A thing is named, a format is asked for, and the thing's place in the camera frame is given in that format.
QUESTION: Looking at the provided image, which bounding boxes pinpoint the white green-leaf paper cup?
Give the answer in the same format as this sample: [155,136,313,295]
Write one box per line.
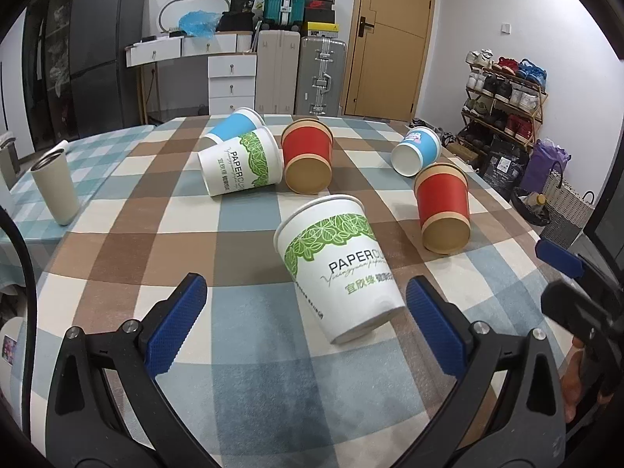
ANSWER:
[273,195,406,344]

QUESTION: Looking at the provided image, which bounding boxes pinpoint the red paper cup right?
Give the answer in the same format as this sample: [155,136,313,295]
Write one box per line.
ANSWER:
[413,163,471,255]

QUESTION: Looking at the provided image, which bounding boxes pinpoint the red paper cup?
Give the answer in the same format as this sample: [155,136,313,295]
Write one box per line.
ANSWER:
[413,163,471,255]
[281,119,333,195]

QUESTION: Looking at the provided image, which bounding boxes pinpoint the blue white paper cup right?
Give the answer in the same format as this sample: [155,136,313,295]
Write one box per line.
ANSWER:
[390,126,441,177]

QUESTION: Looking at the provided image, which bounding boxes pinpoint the red paper cup centre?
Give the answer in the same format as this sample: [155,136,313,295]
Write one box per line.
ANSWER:
[281,119,333,195]

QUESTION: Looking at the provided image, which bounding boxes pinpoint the blue paper cup far left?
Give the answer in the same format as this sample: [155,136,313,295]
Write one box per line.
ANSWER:
[201,107,264,148]

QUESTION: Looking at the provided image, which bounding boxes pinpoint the person's right hand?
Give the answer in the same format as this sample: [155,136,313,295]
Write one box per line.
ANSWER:
[560,337,585,424]

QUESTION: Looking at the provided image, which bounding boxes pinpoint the woven grey basket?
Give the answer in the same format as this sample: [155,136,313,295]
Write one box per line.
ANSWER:
[541,163,596,248]

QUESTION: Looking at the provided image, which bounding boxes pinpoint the purple bag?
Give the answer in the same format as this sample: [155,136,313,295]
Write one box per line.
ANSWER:
[519,140,571,193]

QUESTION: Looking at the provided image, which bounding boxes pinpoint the smartphone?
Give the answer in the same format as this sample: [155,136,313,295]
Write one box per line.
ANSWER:
[1,335,17,365]

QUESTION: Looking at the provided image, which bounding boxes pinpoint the wooden shoe rack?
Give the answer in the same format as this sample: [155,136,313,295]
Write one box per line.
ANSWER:
[461,51,549,151]

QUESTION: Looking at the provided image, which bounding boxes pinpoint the beige steel tumbler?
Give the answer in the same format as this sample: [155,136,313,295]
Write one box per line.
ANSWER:
[31,149,80,226]

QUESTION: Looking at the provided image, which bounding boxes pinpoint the teal checked tablecloth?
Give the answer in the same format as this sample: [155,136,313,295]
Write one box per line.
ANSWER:
[0,124,157,298]

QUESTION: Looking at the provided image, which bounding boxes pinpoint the wooden door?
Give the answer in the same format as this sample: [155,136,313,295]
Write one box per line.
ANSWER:
[344,0,435,122]

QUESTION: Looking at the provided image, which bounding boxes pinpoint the silver aluminium suitcase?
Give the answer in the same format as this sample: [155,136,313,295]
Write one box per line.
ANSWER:
[295,36,347,116]

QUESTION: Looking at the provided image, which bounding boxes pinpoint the beige suitcase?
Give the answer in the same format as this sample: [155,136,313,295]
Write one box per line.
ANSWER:
[255,30,300,114]

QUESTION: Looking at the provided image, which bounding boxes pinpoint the white drawer cabinet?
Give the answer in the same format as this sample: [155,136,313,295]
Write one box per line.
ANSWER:
[207,54,257,115]

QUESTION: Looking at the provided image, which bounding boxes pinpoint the stacked black shoe boxes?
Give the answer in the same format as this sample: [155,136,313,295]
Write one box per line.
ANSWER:
[303,0,340,38]

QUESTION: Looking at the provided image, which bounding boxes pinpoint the white drawer desk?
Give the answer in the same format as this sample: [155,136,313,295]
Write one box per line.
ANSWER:
[125,32,256,124]

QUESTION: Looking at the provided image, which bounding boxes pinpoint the black refrigerator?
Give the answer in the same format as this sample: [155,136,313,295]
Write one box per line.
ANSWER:
[69,0,145,138]

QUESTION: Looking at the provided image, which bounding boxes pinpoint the blue plastic bag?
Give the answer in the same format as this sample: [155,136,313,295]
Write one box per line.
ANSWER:
[178,11,221,39]

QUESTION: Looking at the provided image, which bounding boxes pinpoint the black bag on desk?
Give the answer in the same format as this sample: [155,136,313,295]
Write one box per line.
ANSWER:
[217,0,255,32]

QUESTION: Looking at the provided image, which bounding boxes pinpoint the black cable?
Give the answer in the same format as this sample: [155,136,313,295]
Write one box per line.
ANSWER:
[0,206,39,432]

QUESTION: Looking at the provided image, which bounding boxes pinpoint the white oval mirror frame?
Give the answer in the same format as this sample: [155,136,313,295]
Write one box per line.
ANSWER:
[156,0,230,33]

